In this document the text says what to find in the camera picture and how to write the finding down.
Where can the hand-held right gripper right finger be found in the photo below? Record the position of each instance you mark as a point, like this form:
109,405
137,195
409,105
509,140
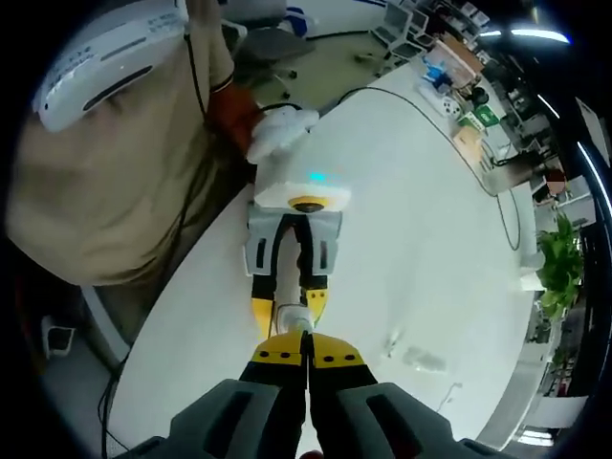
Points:
382,421

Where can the white floor box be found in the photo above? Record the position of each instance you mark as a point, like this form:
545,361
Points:
58,337

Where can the potted green plant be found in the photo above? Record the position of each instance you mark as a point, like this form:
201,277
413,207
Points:
561,263

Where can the clear pump bottle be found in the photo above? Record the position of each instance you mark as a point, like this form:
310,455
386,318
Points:
425,358

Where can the beige pump bottle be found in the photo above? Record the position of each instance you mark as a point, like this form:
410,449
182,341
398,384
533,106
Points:
287,287

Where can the white table leg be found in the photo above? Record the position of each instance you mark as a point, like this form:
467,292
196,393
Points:
102,325

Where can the white dotted device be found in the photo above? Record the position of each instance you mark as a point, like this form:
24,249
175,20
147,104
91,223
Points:
450,106

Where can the kraft paper box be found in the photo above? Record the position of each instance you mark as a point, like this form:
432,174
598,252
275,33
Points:
468,138

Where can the green packet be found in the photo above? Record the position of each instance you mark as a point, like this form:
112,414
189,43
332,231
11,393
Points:
484,116

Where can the clear pump bottle cover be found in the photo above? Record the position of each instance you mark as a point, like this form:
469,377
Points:
393,342

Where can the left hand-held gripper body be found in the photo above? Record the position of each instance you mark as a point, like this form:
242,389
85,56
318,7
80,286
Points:
296,181

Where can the grey office chair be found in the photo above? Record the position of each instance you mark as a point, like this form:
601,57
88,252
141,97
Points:
272,45

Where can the person's beige shirt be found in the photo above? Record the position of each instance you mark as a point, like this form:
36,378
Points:
95,191

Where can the blue box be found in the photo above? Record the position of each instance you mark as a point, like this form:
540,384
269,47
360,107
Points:
436,72

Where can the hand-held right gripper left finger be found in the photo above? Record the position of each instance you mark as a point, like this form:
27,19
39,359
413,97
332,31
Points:
229,421

